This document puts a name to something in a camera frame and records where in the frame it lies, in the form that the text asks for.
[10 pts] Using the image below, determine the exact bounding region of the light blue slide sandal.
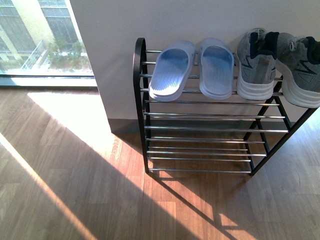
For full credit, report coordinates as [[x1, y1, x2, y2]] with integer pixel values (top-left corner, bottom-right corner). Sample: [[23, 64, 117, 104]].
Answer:
[[148, 40, 196, 102], [198, 38, 235, 100]]

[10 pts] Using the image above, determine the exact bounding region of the grey knit sneaker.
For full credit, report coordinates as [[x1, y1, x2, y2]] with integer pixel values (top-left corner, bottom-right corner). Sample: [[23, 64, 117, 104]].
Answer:
[[235, 28, 280, 101], [276, 32, 320, 108]]

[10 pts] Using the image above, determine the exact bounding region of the black metal shoe rack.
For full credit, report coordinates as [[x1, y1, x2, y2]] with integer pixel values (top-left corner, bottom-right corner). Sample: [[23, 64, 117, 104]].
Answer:
[[133, 37, 316, 175]]

